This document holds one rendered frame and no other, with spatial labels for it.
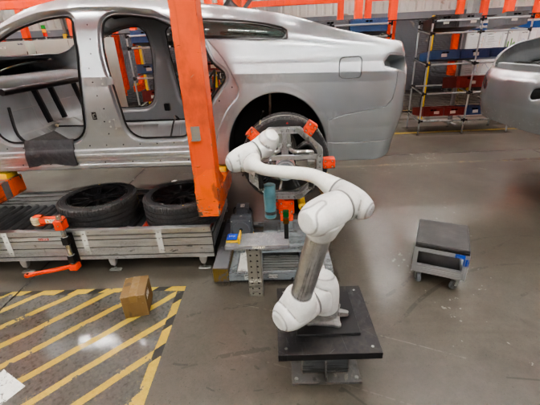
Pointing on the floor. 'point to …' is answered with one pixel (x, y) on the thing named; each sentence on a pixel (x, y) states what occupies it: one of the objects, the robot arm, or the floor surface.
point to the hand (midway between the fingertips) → (253, 173)
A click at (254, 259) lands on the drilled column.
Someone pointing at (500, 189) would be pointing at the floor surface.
